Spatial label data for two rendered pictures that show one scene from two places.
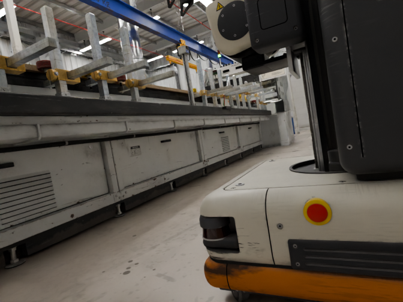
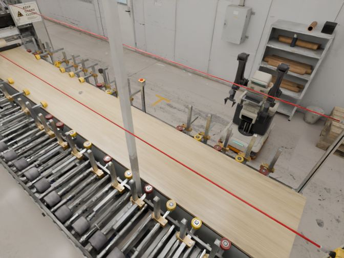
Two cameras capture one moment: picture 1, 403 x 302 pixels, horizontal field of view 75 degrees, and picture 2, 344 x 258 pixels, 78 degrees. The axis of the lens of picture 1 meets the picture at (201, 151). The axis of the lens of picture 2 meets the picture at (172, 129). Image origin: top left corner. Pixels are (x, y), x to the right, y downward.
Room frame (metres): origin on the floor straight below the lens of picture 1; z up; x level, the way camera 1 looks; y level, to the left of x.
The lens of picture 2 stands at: (1.58, 2.28, 2.56)
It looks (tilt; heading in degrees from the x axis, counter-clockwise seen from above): 42 degrees down; 278
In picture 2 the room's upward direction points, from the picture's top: 2 degrees clockwise
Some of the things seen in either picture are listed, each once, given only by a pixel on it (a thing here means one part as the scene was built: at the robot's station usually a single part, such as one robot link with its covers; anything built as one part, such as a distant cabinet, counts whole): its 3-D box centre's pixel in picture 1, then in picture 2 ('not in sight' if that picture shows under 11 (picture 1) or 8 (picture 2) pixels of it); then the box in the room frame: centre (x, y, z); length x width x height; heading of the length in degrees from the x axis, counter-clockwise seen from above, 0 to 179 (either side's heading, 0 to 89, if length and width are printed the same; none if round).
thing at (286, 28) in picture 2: not in sight; (284, 72); (0.10, -1.54, 0.78); 0.90 x 0.45 x 1.55; 152
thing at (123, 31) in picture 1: (129, 66); (189, 121); (1.66, 0.35, 0.93); 0.04 x 0.04 x 0.48; 62
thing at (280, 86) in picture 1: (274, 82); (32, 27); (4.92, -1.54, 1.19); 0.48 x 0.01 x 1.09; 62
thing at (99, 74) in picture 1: (104, 76); (204, 135); (1.46, 0.46, 0.83); 0.14 x 0.06 x 0.05; 152
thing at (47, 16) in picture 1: (56, 60); (226, 144); (1.22, 0.58, 0.87); 0.04 x 0.04 x 0.48; 62
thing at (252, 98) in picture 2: not in sight; (252, 101); (0.88, -0.13, 0.99); 0.28 x 0.16 x 0.22; 152
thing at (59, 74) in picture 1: (63, 76); (222, 147); (1.24, 0.57, 0.80); 0.14 x 0.06 x 0.05; 152
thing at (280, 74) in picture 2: not in sight; (276, 84); (0.77, 0.12, 1.41); 0.11 x 0.06 x 0.43; 152
